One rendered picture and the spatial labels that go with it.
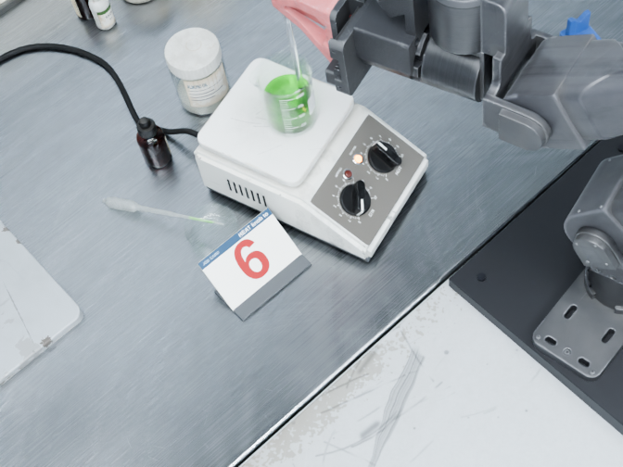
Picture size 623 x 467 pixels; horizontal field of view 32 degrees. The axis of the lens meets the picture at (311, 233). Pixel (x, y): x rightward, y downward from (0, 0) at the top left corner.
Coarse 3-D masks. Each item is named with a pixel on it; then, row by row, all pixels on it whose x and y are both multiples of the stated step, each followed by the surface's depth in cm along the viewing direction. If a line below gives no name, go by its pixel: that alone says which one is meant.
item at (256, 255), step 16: (272, 224) 108; (240, 240) 107; (256, 240) 108; (272, 240) 108; (224, 256) 106; (240, 256) 107; (256, 256) 108; (272, 256) 108; (288, 256) 109; (208, 272) 106; (224, 272) 106; (240, 272) 107; (256, 272) 108; (224, 288) 107; (240, 288) 107
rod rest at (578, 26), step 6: (588, 12) 117; (570, 18) 117; (582, 18) 118; (588, 18) 118; (570, 24) 117; (576, 24) 118; (582, 24) 118; (588, 24) 119; (564, 30) 120; (570, 30) 118; (576, 30) 118; (582, 30) 119; (588, 30) 119
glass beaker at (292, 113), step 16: (272, 64) 104; (288, 64) 104; (304, 64) 103; (256, 80) 102; (304, 80) 100; (272, 96) 101; (288, 96) 101; (304, 96) 102; (272, 112) 103; (288, 112) 103; (304, 112) 104; (272, 128) 106; (288, 128) 105; (304, 128) 105
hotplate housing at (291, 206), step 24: (360, 120) 109; (336, 144) 108; (408, 144) 110; (216, 168) 108; (240, 168) 107; (312, 168) 106; (216, 192) 114; (240, 192) 110; (264, 192) 107; (288, 192) 105; (312, 192) 105; (408, 192) 109; (288, 216) 109; (312, 216) 106; (336, 240) 107; (360, 240) 106
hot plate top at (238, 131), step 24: (240, 96) 109; (336, 96) 108; (216, 120) 108; (240, 120) 108; (264, 120) 108; (336, 120) 107; (216, 144) 107; (240, 144) 107; (264, 144) 106; (288, 144) 106; (312, 144) 106; (264, 168) 105; (288, 168) 105
